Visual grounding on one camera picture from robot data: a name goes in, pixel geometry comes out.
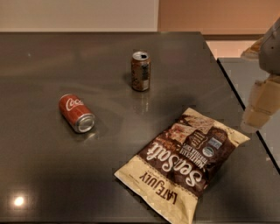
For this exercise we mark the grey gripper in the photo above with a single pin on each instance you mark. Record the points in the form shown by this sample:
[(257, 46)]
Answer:
[(271, 53)]

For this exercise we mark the red coke can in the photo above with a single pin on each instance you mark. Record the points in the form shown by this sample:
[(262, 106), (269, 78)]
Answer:
[(78, 115)]

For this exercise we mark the brown drink can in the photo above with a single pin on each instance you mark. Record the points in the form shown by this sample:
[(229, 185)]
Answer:
[(140, 71)]

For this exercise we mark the Late July chips bag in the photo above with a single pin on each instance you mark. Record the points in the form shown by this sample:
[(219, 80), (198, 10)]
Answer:
[(173, 170)]

